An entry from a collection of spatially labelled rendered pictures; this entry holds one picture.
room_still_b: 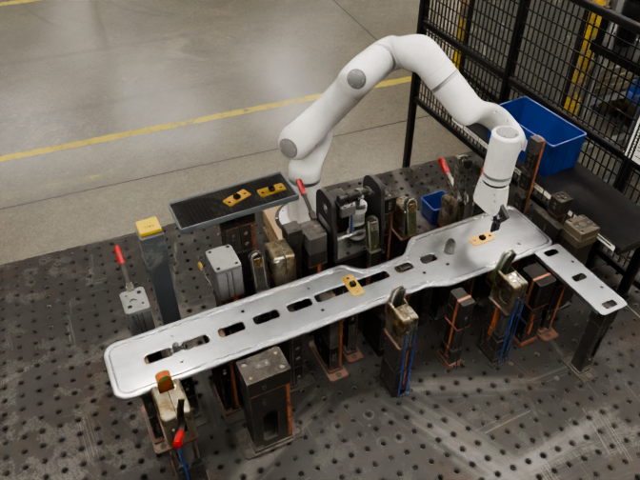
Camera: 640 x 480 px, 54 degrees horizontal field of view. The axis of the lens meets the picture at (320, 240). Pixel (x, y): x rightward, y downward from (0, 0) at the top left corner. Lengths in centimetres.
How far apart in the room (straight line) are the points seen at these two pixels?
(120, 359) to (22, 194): 257
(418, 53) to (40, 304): 152
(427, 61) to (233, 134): 275
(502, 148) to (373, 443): 90
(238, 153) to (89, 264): 193
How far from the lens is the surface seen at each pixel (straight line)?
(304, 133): 203
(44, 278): 249
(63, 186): 417
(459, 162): 200
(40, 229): 388
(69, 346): 224
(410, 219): 201
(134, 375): 169
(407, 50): 179
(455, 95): 178
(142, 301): 177
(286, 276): 185
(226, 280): 177
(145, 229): 184
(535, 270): 201
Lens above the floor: 232
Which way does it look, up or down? 42 degrees down
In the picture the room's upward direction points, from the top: straight up
